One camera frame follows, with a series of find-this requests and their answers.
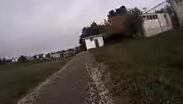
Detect grass field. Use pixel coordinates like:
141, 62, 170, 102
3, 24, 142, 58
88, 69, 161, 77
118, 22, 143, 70
0, 53, 84, 104

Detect white shed building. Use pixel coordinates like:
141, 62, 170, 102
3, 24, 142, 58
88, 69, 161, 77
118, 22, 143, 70
140, 9, 175, 38

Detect dark trees behind buildings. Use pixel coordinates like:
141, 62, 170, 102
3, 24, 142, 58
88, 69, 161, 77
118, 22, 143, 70
74, 3, 147, 50

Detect small white building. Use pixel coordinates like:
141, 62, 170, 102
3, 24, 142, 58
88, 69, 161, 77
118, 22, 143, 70
81, 32, 108, 52

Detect grass verge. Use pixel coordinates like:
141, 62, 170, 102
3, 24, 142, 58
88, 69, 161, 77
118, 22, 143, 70
89, 24, 183, 104

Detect grey gravel-edged asphalt path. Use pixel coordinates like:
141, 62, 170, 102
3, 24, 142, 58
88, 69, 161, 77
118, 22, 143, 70
0, 46, 120, 104

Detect distant row of houses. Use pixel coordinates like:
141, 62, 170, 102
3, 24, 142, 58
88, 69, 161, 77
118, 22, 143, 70
9, 47, 81, 65

